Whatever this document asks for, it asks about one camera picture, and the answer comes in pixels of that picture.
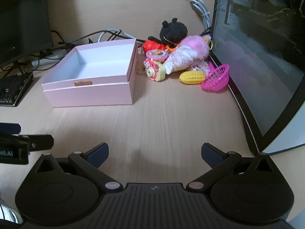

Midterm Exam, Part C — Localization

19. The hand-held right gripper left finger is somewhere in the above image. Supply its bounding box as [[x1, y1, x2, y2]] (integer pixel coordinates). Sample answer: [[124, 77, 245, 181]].
[[33, 143, 121, 191]]

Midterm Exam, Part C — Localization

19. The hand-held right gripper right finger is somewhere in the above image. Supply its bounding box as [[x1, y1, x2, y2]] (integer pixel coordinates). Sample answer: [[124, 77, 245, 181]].
[[186, 143, 277, 191]]

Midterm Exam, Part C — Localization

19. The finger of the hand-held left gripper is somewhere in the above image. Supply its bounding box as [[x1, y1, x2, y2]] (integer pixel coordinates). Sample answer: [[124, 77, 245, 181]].
[[0, 123, 21, 134], [0, 134, 54, 152]]

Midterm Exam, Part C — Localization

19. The pink storage box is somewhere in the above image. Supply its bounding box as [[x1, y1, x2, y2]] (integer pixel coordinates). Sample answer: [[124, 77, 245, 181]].
[[41, 38, 139, 108]]

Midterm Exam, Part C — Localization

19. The pink plastic basket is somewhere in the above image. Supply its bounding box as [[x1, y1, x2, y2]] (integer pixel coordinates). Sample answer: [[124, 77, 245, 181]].
[[201, 62, 230, 93]]

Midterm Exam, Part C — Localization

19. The yellow toy corn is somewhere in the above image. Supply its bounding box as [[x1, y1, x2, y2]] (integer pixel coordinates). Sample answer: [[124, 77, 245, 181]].
[[179, 70, 206, 85]]

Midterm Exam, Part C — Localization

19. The pink yellow toy camera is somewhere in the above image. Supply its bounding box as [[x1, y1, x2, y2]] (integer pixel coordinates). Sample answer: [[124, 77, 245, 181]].
[[143, 58, 166, 81]]

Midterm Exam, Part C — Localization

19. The pink furry doll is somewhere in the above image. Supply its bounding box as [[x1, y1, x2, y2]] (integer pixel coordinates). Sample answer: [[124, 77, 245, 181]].
[[163, 35, 212, 75]]

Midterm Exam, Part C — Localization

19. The black plush toy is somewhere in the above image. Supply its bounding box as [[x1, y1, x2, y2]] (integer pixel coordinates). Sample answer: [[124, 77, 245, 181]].
[[148, 18, 189, 46]]

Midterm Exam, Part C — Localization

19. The black keyboard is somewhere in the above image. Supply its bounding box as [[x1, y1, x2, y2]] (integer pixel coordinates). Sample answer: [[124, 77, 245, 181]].
[[0, 72, 34, 107]]

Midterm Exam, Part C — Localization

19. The white power strip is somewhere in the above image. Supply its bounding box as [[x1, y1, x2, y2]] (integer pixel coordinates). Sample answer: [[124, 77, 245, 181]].
[[32, 50, 68, 68]]

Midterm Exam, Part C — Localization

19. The black computer monitor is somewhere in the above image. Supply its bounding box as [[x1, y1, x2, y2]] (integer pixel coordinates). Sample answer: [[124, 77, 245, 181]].
[[0, 0, 53, 74]]

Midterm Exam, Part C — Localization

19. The glass panel computer case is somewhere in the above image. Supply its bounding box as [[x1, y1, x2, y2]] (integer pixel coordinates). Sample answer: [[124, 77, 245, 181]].
[[211, 0, 305, 156]]

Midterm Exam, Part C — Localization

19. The red toy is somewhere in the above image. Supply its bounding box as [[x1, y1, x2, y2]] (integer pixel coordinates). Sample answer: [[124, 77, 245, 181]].
[[142, 40, 167, 53]]

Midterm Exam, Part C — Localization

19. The black cable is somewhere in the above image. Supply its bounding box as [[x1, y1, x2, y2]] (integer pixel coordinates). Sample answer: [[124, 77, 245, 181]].
[[51, 30, 136, 50]]

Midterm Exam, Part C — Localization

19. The grey cable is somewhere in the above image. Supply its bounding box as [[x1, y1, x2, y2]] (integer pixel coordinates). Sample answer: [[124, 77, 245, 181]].
[[99, 29, 134, 43]]

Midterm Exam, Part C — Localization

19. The white coiled cable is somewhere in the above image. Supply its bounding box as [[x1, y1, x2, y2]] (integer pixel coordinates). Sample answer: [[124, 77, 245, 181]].
[[183, 0, 212, 29]]

